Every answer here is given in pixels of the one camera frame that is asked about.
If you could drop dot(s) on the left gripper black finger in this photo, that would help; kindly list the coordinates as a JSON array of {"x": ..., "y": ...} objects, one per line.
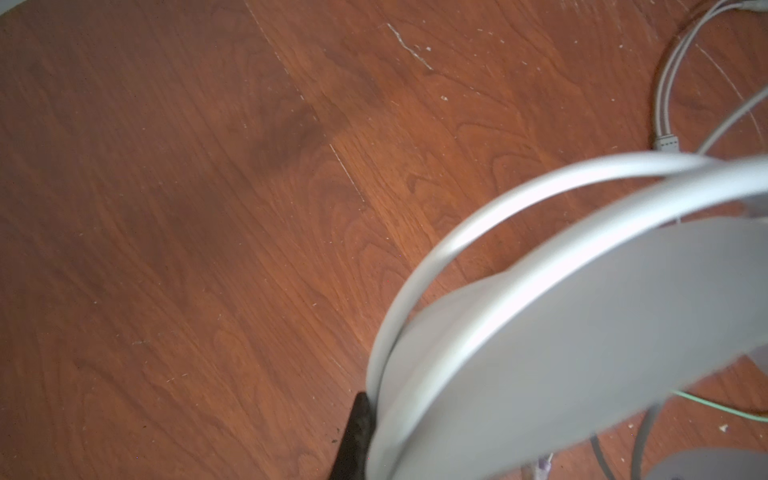
[{"x": 355, "y": 443}]

